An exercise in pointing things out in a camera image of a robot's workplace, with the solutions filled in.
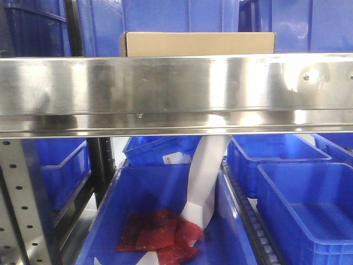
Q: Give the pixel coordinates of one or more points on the brown cardboard box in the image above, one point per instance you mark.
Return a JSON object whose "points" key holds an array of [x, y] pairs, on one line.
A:
{"points": [[148, 43]]}

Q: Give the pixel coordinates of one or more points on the perforated steel shelf upright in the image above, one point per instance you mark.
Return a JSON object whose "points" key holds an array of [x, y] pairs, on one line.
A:
{"points": [[28, 197]]}

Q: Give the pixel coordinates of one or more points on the blue bin back centre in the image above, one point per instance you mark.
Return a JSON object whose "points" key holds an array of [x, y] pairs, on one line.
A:
{"points": [[160, 150]]}

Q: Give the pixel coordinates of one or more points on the blue bin back right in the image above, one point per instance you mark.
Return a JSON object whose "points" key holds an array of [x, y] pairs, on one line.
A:
{"points": [[246, 152]]}

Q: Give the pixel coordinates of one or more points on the blue bin with red bags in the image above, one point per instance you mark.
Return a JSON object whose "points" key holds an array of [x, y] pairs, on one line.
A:
{"points": [[150, 189]]}

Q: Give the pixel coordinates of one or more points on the red mesh bag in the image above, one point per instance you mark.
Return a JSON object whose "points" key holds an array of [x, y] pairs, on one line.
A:
{"points": [[164, 232]]}

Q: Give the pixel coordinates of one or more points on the blue bin lower left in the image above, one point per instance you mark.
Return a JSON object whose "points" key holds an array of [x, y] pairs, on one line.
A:
{"points": [[64, 163]]}

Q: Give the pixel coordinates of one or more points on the blue bin front right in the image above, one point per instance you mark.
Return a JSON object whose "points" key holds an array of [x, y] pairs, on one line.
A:
{"points": [[307, 207]]}

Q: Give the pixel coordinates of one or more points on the roller track strip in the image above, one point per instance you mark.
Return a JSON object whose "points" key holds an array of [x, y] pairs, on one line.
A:
{"points": [[259, 239]]}

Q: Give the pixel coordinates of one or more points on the steel shelf front rail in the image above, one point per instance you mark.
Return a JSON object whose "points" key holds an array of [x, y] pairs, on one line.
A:
{"points": [[196, 95]]}

